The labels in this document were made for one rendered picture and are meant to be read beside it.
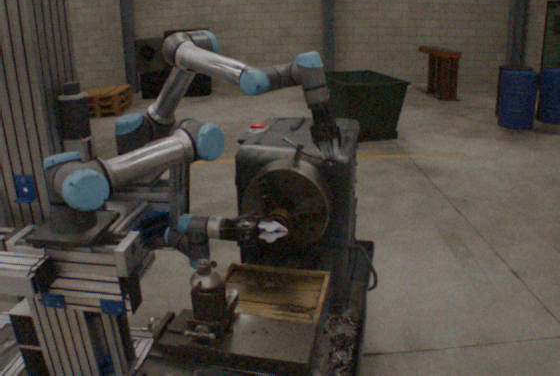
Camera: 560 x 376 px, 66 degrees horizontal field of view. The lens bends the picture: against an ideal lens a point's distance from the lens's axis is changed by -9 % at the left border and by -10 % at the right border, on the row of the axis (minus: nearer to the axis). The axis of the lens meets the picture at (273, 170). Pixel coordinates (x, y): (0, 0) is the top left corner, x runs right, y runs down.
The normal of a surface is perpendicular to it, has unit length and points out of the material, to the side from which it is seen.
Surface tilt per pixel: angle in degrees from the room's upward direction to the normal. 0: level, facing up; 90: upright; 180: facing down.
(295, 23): 90
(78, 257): 90
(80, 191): 91
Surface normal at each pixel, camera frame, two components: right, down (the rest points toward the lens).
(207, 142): 0.77, 0.18
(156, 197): -0.13, 0.33
